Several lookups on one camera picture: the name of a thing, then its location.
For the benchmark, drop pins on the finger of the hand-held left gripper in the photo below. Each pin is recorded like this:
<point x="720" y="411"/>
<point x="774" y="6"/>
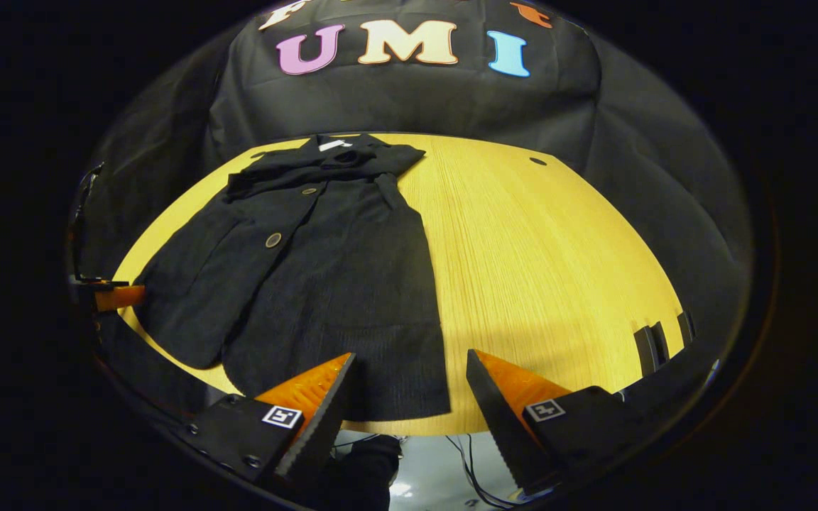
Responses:
<point x="119" y="297"/>

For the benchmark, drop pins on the black backdrop cloth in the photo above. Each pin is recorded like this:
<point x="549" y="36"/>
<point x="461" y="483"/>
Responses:
<point x="416" y="99"/>

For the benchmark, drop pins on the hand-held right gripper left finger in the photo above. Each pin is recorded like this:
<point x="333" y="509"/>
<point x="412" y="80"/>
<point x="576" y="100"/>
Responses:
<point x="327" y="419"/>

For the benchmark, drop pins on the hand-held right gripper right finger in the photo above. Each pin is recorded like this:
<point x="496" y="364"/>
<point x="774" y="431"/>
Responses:
<point x="501" y="426"/>

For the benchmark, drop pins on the black button jacket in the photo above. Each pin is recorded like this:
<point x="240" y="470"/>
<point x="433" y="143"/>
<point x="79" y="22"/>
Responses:
<point x="324" y="284"/>

